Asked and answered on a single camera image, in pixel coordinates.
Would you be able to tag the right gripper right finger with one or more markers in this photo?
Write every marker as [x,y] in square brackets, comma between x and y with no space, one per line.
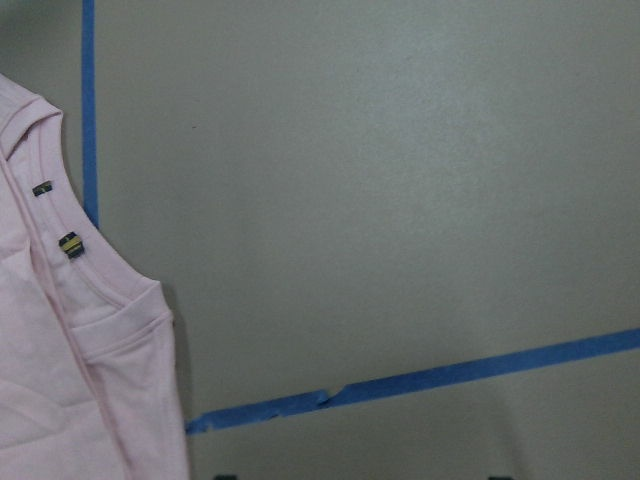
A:
[500,477]

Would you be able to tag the pink Snoopy t-shirt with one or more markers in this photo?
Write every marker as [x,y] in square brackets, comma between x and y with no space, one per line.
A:
[88,382]

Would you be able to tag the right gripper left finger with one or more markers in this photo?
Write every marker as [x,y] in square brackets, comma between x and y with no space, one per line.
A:
[224,477]

